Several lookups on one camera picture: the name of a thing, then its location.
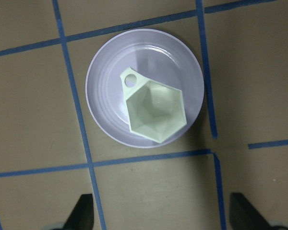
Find lavender round plate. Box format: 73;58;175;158
85;29;204;148

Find white faceted cup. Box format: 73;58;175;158
120;67;187;143

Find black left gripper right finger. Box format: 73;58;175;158
229;193;271;230

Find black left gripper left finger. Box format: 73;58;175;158
62;194;94;230

